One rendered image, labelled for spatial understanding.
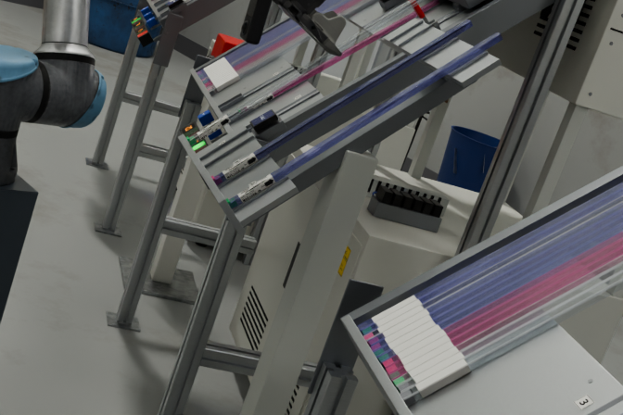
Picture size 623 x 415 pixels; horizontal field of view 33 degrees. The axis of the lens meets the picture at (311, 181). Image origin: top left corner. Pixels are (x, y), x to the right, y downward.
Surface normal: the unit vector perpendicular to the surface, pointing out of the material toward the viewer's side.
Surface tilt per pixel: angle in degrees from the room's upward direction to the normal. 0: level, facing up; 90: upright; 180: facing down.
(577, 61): 90
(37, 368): 0
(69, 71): 69
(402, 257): 90
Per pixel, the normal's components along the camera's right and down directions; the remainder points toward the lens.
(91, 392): 0.32, -0.92
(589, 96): 0.24, 0.31
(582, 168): -0.71, -0.07
